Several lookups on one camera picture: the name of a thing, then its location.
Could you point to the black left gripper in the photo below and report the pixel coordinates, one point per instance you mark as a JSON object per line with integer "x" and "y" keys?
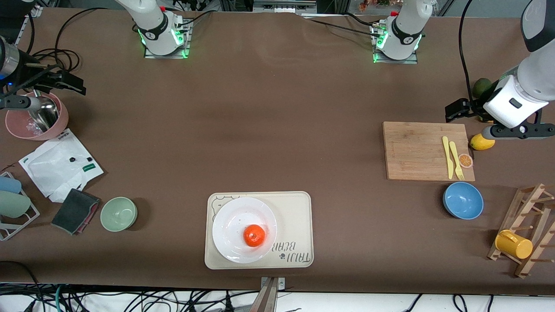
{"x": 473, "y": 106}

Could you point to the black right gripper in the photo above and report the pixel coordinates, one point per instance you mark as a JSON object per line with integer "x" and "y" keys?
{"x": 45, "y": 77}

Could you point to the white round plate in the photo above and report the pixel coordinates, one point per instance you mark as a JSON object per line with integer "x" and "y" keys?
{"x": 230, "y": 225}

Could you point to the orange fruit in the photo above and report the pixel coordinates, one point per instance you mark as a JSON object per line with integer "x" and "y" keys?
{"x": 254, "y": 235}

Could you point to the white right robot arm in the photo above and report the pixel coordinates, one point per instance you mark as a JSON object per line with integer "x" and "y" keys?
{"x": 156, "y": 30}

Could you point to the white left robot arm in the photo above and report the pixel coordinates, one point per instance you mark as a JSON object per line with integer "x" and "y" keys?
{"x": 537, "y": 73}

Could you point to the green avocado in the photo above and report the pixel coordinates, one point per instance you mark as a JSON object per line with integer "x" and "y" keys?
{"x": 480, "y": 86}

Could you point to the yellow plastic fork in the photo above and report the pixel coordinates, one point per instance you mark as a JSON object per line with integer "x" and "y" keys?
{"x": 455, "y": 156}

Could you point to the yellow plastic knife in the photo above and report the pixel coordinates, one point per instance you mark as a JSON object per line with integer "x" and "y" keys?
{"x": 447, "y": 156}

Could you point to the wooden orange slice toy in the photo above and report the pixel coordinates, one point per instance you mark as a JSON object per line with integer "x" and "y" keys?
{"x": 465, "y": 160}

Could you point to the bamboo cutting board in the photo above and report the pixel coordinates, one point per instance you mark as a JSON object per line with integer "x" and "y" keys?
{"x": 412, "y": 151}

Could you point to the pink bowl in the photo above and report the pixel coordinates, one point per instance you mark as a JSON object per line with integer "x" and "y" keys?
{"x": 17, "y": 128}

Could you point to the white plastic bag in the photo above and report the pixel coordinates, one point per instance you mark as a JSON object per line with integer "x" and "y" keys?
{"x": 56, "y": 169}

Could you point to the blue bowl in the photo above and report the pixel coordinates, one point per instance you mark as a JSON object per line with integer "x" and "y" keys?
{"x": 463, "y": 200}

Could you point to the pale blue cup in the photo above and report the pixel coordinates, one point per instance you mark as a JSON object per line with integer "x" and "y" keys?
{"x": 8, "y": 184}

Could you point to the wooden peg rack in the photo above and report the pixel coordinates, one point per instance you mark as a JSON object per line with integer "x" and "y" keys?
{"x": 535, "y": 203}

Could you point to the dark grey folded cloth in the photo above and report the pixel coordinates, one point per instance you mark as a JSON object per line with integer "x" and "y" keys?
{"x": 73, "y": 211}

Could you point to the pale green cup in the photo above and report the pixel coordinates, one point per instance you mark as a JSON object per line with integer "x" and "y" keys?
{"x": 13, "y": 204}

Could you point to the pale green bowl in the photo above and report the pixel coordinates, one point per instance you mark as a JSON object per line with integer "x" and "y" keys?
{"x": 119, "y": 214}

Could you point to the yellow cup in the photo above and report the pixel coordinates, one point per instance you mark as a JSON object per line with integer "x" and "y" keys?
{"x": 516, "y": 245}

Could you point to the cream tray with bear print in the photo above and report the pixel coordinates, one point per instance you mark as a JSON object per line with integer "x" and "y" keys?
{"x": 295, "y": 208}

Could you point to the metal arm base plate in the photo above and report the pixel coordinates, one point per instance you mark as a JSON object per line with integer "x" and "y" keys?
{"x": 407, "y": 61}
{"x": 151, "y": 55}

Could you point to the metal corner bracket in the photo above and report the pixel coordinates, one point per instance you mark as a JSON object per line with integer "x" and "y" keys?
{"x": 34, "y": 11}

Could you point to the aluminium background frame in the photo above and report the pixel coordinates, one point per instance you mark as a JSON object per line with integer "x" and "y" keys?
{"x": 282, "y": 5}

